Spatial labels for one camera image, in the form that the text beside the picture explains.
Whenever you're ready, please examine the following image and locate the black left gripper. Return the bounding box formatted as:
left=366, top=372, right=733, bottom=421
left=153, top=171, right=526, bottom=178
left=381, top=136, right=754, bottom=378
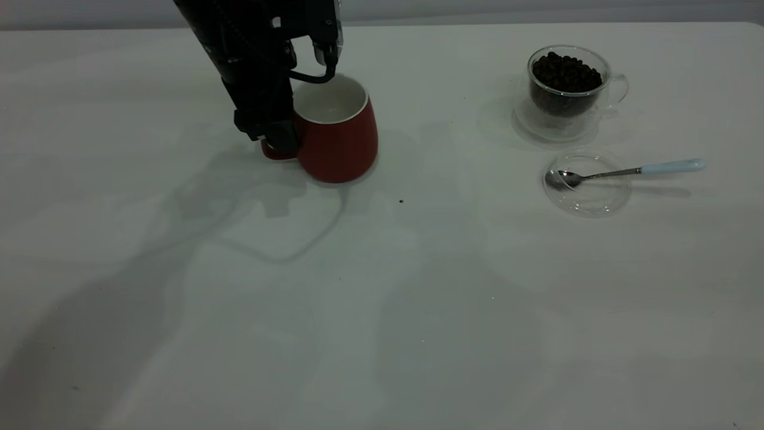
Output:
left=218, top=36, right=301, bottom=158

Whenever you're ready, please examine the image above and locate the red ceramic mug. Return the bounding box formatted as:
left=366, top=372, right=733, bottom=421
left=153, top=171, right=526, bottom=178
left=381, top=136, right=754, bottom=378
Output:
left=261, top=73, right=379, bottom=184

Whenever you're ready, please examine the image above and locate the metal spoon pale blue handle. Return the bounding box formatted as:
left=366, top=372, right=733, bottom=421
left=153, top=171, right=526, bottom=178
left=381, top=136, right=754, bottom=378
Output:
left=545, top=158, right=707, bottom=191

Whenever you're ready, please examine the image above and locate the coffee bean pile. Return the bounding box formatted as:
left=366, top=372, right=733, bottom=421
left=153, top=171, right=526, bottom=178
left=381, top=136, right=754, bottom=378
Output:
left=531, top=51, right=603, bottom=117

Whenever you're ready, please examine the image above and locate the clear glass saucer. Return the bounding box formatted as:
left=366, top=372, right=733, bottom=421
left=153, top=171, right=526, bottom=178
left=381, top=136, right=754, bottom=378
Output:
left=542, top=149, right=632, bottom=217

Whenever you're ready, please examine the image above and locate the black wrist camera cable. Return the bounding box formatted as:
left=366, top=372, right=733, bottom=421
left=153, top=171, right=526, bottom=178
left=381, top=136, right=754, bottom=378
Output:
left=289, top=45, right=338, bottom=84

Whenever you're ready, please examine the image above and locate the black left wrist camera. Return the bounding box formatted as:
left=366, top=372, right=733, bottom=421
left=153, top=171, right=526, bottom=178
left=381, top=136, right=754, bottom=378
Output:
left=272, top=0, right=344, bottom=67

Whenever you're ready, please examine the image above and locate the clear double-wall glass cup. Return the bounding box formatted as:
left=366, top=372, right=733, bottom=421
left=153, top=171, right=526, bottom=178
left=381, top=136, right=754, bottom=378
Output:
left=513, top=45, right=630, bottom=144

